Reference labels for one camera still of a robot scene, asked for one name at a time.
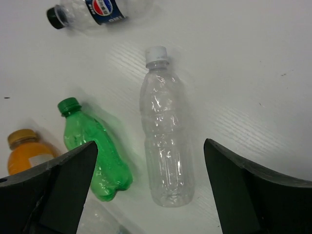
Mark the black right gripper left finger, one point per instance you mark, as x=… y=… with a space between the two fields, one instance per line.
x=48 y=198

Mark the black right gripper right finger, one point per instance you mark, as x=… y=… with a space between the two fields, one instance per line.
x=253 y=199

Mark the clear bottle white cap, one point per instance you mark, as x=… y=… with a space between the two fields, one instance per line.
x=164 y=117

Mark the orange juice bottle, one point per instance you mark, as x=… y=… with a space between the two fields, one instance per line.
x=27 y=151

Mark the green plastic bottle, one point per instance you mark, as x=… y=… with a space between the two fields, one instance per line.
x=111 y=173

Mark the clear bottle blue label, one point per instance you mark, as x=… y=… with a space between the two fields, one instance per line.
x=96 y=219

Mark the Pepsi bottle black cap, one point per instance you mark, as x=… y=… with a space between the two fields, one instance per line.
x=88 y=14

